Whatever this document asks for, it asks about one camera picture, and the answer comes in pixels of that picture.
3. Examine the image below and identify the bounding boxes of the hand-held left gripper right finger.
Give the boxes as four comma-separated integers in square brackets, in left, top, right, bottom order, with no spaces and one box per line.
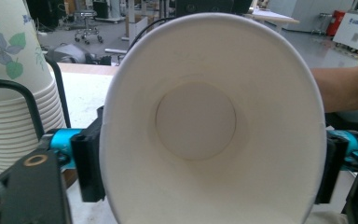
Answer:
[315,130,349,204]

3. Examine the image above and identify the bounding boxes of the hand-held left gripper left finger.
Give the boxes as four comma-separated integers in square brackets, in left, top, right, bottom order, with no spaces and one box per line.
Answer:
[71,105,106,203]

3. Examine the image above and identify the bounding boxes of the wooden cup holder black rods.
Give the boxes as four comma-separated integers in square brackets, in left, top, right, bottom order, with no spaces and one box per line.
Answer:
[0,55,78,188]

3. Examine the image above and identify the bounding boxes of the stack of floral paper cups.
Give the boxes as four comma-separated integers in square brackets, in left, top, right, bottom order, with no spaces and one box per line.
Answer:
[0,0,67,175]

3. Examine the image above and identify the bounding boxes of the white paper cup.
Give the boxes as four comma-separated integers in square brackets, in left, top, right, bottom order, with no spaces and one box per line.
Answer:
[99,12,327,224]

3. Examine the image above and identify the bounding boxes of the wooden table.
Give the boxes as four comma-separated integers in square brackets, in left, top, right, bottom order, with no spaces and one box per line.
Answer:
[251,7,301,33]

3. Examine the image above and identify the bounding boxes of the grey black bag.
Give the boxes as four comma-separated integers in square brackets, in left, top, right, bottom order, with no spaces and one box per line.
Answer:
[46,43,113,66]

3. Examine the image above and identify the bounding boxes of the red fire extinguisher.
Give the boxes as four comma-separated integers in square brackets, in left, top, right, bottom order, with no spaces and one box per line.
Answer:
[325,9,346,37]

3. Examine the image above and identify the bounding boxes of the wheeled metal stool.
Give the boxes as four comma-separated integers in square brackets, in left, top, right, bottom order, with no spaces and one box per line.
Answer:
[74,10,104,45]

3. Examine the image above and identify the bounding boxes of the white cabinet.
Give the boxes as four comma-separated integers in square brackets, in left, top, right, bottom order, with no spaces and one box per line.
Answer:
[332,12,358,52]

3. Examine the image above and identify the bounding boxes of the black cable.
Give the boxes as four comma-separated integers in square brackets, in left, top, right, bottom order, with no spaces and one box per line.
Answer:
[126,17,175,52]

